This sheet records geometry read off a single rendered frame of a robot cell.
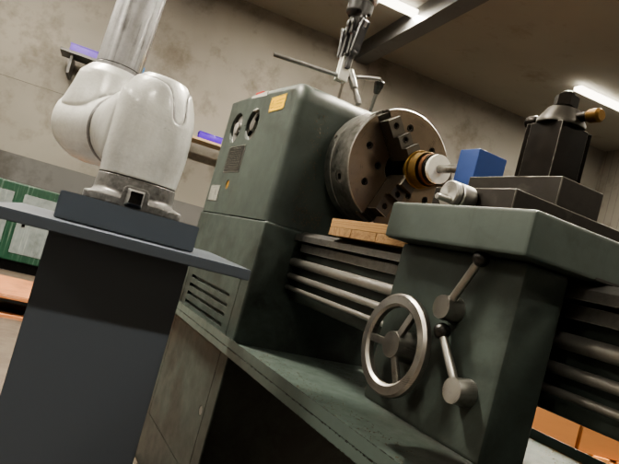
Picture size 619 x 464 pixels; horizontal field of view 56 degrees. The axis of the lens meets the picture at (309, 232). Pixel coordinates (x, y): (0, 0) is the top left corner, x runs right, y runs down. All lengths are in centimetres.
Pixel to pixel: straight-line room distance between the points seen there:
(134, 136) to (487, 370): 75
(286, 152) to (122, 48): 48
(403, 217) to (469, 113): 856
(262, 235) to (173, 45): 661
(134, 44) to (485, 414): 104
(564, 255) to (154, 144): 75
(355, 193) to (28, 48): 678
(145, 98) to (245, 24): 712
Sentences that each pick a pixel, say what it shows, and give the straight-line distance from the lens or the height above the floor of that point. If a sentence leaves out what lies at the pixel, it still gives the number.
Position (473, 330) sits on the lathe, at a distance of 83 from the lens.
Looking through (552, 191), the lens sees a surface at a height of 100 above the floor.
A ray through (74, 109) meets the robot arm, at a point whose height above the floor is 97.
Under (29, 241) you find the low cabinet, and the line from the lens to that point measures 582.
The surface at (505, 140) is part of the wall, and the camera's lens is 982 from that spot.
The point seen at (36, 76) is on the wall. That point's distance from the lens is 789.
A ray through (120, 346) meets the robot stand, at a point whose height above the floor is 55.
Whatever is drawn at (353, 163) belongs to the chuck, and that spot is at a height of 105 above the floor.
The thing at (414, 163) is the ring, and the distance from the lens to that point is 142.
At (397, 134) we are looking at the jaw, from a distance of 148.
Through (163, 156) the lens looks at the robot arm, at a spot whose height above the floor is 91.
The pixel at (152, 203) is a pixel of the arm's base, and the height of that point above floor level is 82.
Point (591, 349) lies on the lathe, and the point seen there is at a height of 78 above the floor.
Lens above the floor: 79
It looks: 3 degrees up
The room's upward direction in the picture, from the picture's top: 15 degrees clockwise
